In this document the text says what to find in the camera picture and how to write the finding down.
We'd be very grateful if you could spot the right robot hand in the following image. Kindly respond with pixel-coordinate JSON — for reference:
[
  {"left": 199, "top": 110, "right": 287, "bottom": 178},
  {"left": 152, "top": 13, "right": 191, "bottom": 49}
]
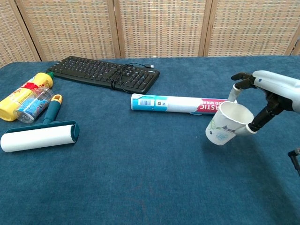
[{"left": 228, "top": 70, "right": 300, "bottom": 137}]

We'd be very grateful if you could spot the plastic food wrap roll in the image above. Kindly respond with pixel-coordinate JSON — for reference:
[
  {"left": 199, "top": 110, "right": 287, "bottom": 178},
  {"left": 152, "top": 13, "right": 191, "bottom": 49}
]
[{"left": 130, "top": 93, "right": 238, "bottom": 115}]

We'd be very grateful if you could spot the teal lint roller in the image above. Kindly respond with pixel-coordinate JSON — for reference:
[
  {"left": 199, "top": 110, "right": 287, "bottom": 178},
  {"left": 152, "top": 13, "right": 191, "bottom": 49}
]
[{"left": 0, "top": 94, "right": 80, "bottom": 153}]

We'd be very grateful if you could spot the blue felt table cloth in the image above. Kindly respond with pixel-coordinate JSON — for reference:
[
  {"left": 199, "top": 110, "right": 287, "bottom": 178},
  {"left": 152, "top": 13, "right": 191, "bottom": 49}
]
[{"left": 0, "top": 55, "right": 300, "bottom": 225}]

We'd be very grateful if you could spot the black keyboard usb cable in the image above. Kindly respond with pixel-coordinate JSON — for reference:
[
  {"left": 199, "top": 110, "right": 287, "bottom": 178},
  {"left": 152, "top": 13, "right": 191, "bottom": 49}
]
[{"left": 108, "top": 62, "right": 154, "bottom": 92}]

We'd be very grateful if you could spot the white printed paper cup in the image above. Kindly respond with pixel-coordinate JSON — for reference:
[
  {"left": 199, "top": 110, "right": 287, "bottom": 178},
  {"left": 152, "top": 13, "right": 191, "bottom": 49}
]
[{"left": 205, "top": 101, "right": 255, "bottom": 146}]

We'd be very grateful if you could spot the woven folding screen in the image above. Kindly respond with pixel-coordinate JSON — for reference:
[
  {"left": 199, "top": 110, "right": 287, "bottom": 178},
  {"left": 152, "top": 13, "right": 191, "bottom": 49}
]
[{"left": 0, "top": 0, "right": 300, "bottom": 68}]

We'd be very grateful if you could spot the yellow bottle with green cap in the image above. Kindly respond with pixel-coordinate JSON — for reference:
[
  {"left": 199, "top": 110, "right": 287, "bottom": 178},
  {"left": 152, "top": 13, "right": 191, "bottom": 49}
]
[{"left": 0, "top": 72, "right": 55, "bottom": 122}]

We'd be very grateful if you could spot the black computer keyboard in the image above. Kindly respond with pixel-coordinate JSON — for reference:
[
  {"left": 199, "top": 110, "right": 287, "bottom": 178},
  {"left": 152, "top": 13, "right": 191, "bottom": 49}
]
[{"left": 45, "top": 55, "right": 161, "bottom": 94}]

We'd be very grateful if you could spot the clear plastic jar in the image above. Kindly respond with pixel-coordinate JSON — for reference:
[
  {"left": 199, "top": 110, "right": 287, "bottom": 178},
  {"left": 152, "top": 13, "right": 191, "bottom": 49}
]
[{"left": 13, "top": 87, "right": 54, "bottom": 124}]

